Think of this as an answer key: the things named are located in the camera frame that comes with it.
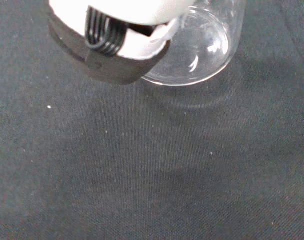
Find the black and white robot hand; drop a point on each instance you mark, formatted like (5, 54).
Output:
(116, 67)

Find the black bench cloth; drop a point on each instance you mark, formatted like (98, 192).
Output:
(141, 162)

